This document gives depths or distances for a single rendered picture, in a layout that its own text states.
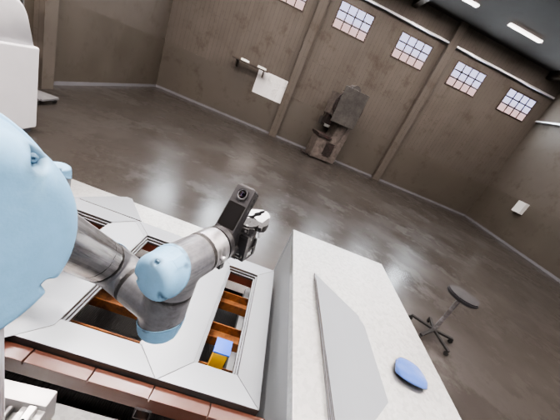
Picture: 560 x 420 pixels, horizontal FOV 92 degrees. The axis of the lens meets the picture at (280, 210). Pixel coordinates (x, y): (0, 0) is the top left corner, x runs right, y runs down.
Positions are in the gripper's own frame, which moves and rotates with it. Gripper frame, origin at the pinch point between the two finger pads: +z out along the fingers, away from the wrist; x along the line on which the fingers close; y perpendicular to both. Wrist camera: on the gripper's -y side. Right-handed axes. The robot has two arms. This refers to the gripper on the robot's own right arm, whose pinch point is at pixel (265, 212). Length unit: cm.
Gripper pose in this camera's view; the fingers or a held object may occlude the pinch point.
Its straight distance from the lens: 69.8
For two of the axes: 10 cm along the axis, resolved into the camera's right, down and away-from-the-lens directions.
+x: 8.8, 3.7, -3.1
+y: -2.6, 9.0, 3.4
